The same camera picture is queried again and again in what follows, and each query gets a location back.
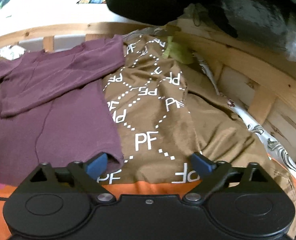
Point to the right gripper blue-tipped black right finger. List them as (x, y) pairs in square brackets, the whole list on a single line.
[(205, 167)]

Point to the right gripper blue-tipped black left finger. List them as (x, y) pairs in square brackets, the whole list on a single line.
[(94, 167)]

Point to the maroon long-sleeve shirt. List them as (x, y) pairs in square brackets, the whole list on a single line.
[(53, 109)]

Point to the white floral patterned sheet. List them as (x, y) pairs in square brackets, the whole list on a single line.
[(273, 147)]

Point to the brown PF-patterned blanket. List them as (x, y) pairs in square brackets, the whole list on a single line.
[(164, 112)]

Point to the colourful striped bed sheet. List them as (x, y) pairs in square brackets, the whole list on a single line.
[(70, 206)]

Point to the yellow-green cloth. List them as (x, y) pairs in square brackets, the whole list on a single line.
[(178, 52)]

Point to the wooden bed frame rail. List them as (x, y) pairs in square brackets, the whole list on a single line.
[(260, 80)]

